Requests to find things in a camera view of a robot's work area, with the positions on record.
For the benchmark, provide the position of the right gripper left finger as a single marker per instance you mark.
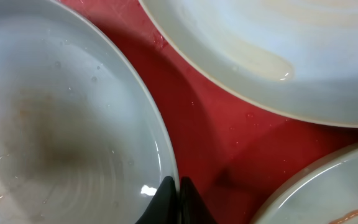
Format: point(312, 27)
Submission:
point(162, 208)

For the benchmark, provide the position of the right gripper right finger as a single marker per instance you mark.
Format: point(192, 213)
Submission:
point(192, 207)

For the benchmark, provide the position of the red plastic tray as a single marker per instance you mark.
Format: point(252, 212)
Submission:
point(236, 154)

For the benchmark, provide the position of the light blue plate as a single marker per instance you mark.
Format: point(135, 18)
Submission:
point(296, 58)
point(326, 191)
point(81, 138)

